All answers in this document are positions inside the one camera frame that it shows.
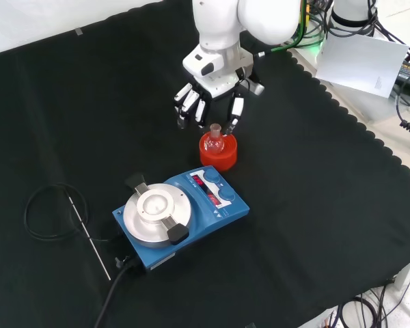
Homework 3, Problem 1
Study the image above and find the black table cloth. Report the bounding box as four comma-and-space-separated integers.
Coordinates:
0, 0, 410, 328

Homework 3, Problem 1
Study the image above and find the blue-base laboratory heater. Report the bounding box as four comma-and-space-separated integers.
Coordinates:
111, 165, 251, 274

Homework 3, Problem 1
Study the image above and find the black heater power cable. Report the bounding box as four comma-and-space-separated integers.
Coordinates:
94, 254, 141, 328

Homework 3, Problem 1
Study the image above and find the clear glass round-bottom flask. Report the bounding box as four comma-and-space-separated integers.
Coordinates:
204, 123, 226, 153

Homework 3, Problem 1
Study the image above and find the coiled black cable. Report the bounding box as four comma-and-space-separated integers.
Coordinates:
394, 96, 410, 151

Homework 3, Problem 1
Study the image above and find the green cable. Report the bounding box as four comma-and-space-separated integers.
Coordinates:
258, 0, 325, 59

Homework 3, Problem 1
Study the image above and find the white paper sheet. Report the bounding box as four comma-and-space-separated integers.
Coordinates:
315, 32, 410, 100

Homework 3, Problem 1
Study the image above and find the white table bracket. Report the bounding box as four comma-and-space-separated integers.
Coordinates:
394, 259, 410, 292

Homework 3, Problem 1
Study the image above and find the red flask support ring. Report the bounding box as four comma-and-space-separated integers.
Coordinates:
199, 132, 239, 172

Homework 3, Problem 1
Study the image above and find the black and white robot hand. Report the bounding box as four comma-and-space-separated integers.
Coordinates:
172, 44, 256, 137

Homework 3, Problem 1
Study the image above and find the steel probe with black cable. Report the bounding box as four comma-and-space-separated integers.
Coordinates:
23, 182, 122, 282

